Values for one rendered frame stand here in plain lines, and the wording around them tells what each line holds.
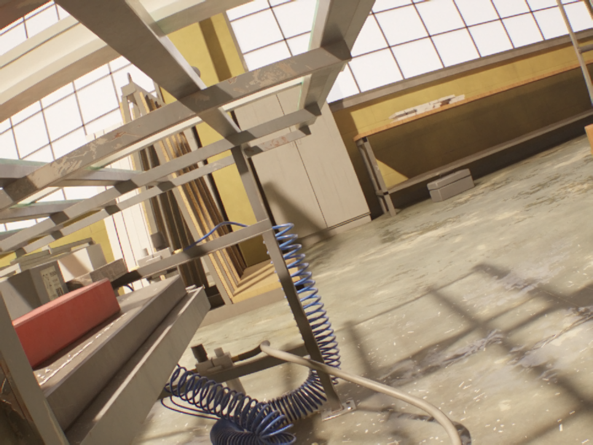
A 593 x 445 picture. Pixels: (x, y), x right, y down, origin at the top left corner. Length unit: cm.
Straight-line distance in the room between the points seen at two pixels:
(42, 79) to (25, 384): 49
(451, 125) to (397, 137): 71
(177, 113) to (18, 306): 59
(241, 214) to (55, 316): 751
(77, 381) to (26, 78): 41
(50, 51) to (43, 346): 36
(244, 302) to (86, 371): 436
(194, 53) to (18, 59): 751
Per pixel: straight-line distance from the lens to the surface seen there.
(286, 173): 801
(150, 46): 69
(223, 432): 198
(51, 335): 62
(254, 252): 813
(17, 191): 115
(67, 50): 80
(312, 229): 803
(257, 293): 486
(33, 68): 81
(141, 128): 109
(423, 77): 869
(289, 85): 176
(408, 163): 862
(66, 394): 46
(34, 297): 143
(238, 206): 812
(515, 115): 903
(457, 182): 734
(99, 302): 77
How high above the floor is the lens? 65
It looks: 2 degrees down
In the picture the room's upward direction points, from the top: 21 degrees counter-clockwise
